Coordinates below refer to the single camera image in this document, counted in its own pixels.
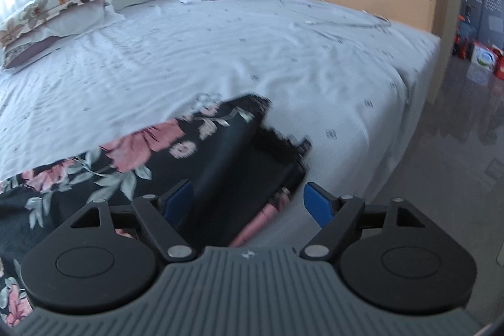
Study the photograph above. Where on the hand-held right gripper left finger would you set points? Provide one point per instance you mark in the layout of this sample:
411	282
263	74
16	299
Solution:
178	202

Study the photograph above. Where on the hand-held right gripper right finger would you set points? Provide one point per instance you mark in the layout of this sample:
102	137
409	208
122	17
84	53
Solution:
318	205

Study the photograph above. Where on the black floral pants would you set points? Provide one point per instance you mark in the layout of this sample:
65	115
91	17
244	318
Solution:
118	178

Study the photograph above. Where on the bed with grey sheet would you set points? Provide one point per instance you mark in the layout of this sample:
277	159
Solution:
236	60

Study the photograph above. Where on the white pillow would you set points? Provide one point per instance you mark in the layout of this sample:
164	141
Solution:
75	25

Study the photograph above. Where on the red box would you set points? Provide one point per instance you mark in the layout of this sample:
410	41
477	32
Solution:
461	48
500	64

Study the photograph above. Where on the white green box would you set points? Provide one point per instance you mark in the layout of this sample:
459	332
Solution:
484	56

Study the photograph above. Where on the floral pillow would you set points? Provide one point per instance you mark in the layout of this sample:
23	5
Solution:
51	5

